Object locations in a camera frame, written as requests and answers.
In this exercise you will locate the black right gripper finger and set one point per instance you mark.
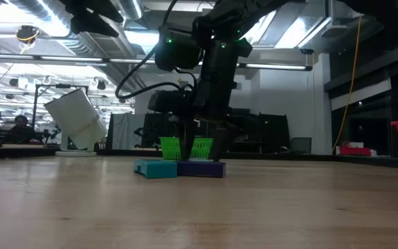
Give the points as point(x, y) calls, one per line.
point(221, 138)
point(188, 138)

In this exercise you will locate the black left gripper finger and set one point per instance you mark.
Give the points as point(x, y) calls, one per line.
point(93, 25)
point(109, 10)

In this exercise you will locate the navy box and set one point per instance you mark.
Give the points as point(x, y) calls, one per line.
point(201, 169)

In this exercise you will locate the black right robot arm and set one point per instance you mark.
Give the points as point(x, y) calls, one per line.
point(392, 20)

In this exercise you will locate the green plastic basket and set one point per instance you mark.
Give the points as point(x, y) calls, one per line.
point(169, 148)

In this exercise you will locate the white digital timer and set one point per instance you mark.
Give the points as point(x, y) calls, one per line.
point(200, 159)

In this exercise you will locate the cyan flat box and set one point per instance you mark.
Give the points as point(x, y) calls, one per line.
point(155, 168)

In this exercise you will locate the grey hanging cloth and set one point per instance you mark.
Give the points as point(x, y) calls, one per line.
point(126, 131)

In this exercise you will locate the white tilted box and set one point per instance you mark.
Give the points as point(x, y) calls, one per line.
point(76, 119)

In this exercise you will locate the person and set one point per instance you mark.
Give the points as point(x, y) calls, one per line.
point(21, 130)

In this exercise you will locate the red box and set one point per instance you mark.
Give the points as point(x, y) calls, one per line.
point(353, 151)

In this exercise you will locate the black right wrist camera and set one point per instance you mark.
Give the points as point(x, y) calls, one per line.
point(169, 102)

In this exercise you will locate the black aluminium table frame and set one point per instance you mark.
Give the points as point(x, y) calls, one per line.
point(29, 152)

